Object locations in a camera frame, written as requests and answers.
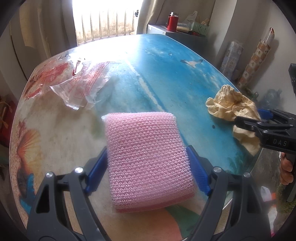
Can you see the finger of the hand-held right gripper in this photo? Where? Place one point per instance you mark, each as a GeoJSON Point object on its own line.
{"type": "Point", "coordinates": [266, 128]}
{"type": "Point", "coordinates": [282, 117]}

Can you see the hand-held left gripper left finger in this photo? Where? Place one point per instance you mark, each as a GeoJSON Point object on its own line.
{"type": "Point", "coordinates": [96, 171]}

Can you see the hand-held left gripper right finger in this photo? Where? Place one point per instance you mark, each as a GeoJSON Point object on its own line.
{"type": "Point", "coordinates": [198, 171]}

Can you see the pink mesh sponge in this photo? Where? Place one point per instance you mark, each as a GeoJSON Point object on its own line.
{"type": "Point", "coordinates": [148, 157]}

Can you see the clear red print plastic bag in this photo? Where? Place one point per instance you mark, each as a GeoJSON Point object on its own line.
{"type": "Point", "coordinates": [83, 85]}

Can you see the red print snack bag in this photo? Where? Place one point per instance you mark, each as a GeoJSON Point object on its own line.
{"type": "Point", "coordinates": [50, 75]}

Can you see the person's right hand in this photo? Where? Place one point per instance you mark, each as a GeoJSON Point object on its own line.
{"type": "Point", "coordinates": [286, 171]}

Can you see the large clear water jug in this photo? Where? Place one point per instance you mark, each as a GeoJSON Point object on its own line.
{"type": "Point", "coordinates": [271, 99]}

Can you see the green can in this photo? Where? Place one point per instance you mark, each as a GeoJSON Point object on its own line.
{"type": "Point", "coordinates": [255, 96]}

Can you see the orange white packet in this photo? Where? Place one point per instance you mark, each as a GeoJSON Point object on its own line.
{"type": "Point", "coordinates": [268, 193]}

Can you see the green fluffy cloth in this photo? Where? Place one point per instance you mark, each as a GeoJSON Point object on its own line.
{"type": "Point", "coordinates": [282, 199]}

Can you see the patterned roll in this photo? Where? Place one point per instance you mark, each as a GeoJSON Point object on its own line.
{"type": "Point", "coordinates": [256, 60]}

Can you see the toilet paper pack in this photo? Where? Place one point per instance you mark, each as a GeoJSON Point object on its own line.
{"type": "Point", "coordinates": [231, 59]}

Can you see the small green basket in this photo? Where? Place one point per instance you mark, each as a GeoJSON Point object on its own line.
{"type": "Point", "coordinates": [200, 29]}

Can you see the bundle of wooden sticks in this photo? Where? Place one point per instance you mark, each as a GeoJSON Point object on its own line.
{"type": "Point", "coordinates": [205, 20]}

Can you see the tan flat box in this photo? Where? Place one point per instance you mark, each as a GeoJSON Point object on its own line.
{"type": "Point", "coordinates": [183, 29]}

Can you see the red thermos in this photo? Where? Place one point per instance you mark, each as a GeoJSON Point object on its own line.
{"type": "Point", "coordinates": [172, 22]}

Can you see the window railing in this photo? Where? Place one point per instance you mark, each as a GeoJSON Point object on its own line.
{"type": "Point", "coordinates": [106, 25]}

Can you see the grey cabinet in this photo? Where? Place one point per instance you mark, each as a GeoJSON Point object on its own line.
{"type": "Point", "coordinates": [157, 29]}

